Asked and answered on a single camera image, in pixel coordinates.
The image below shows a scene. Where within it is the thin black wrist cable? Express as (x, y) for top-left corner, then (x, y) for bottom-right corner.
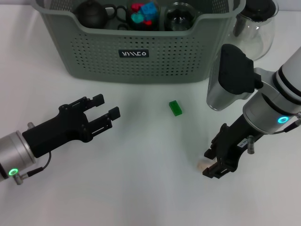
(276, 117), (301, 134)
(25, 152), (52, 177)

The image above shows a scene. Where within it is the glass carafe with black lid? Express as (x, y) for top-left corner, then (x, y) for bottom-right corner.
(231, 0), (279, 62)

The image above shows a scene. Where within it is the dark clay teapot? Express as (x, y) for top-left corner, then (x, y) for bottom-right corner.
(74, 0), (110, 29)

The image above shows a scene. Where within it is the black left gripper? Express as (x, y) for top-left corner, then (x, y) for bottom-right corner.
(22, 93), (121, 159)

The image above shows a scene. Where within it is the grey-green perforated storage bin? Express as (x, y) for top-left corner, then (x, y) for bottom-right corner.
(35, 0), (246, 84)

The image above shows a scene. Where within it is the cream toy brick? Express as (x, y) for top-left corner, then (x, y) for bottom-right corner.
(197, 160), (212, 170)

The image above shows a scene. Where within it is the green rectangular toy brick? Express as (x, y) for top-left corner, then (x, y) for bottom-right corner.
(168, 100), (183, 116)

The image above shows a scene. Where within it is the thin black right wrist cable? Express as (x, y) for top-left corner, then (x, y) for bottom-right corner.
(276, 117), (301, 134)

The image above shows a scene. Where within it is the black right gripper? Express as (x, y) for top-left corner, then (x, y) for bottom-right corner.
(202, 115), (264, 179)

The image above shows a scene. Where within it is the silver left cable plug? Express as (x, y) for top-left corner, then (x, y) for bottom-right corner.
(13, 174), (27, 186)

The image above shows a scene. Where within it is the blue square toy plate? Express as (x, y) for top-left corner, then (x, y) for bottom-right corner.
(140, 1), (158, 17)

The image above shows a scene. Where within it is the thin black left wrist cable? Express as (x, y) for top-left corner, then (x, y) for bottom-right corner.
(25, 152), (52, 177)

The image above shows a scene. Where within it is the teal square toy plate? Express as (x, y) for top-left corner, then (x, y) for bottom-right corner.
(130, 13), (144, 24)

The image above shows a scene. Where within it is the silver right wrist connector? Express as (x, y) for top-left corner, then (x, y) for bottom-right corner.
(246, 135), (256, 155)

